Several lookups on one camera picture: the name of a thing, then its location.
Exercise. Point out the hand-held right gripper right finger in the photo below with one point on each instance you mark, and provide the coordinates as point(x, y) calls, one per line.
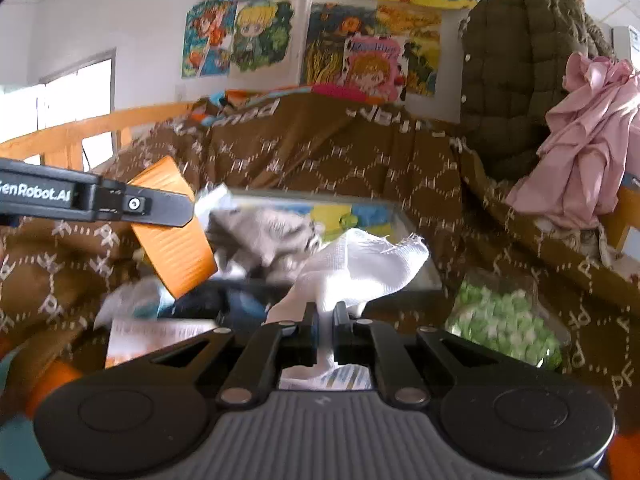
point(345, 340)

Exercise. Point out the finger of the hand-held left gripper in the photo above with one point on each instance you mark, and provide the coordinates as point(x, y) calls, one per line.
point(150, 205)

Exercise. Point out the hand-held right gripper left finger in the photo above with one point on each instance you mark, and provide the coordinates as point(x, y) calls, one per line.
point(307, 340)

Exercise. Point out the orange ribbed packet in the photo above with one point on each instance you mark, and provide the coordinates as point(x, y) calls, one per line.
point(175, 255)

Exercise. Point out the white textured cloth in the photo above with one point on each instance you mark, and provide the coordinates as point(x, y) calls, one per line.
point(360, 265)

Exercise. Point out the grey printed cloth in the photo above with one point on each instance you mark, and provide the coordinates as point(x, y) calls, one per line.
point(265, 240)

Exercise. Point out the framed colourful picture tray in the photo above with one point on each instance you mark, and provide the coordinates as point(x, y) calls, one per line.
point(370, 215)

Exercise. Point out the white sock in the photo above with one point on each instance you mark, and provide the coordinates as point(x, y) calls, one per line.
point(325, 377)

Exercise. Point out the white crumpled cloth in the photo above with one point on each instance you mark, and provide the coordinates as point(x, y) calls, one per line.
point(215, 199)

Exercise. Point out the dark cloth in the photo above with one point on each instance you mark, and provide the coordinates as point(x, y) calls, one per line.
point(235, 302)

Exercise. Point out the white blue crumpled packet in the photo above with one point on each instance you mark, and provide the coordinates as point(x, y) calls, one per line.
point(135, 302)

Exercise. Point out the window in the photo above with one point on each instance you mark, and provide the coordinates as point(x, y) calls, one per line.
point(75, 100)

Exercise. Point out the orange and white box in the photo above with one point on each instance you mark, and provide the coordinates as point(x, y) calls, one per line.
point(150, 335)

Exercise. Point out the bag of green pellets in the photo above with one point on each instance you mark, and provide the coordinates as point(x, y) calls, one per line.
point(500, 320)

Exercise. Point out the orange teal bedsheet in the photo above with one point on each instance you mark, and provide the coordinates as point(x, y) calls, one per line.
point(50, 380)

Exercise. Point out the brown printed blanket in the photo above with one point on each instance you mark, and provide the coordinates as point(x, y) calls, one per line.
point(360, 150)

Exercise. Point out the pink crumpled cloth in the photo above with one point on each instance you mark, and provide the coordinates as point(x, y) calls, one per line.
point(585, 145)

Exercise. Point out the olive quilted jacket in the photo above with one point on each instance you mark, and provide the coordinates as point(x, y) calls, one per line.
point(520, 70)

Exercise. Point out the wooden bed frame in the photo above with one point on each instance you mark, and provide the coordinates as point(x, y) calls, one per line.
point(75, 132)

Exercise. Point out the blond character wall poster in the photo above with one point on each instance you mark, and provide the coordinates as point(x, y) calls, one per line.
point(250, 35)

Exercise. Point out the orange yellow wall poster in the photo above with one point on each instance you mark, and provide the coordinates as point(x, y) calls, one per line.
point(340, 30)

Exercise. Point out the small pink wall poster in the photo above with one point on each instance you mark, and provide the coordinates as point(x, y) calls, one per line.
point(375, 70)

